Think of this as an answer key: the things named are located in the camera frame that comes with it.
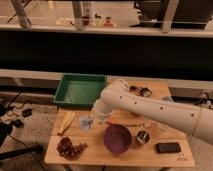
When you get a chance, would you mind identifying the green plastic tray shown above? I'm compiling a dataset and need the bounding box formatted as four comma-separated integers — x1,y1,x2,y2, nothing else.
54,74,107,108

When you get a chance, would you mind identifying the yellow banana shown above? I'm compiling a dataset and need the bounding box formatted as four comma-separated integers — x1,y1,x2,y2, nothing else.
58,112,75,135

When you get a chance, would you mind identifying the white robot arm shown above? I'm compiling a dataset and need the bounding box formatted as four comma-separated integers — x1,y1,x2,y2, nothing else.
91,79,213,145

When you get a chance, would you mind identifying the small metal cup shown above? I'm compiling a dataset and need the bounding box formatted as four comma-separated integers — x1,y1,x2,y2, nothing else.
136,131,150,145

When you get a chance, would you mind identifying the bunch of red grapes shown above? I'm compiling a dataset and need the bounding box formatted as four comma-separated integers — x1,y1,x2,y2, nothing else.
57,137,87,160

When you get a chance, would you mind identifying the purple bowl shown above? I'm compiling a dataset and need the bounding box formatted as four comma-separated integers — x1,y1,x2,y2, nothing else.
103,124,132,154

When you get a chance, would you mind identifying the light blue towel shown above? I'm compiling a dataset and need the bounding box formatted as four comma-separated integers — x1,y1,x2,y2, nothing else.
80,116,93,130

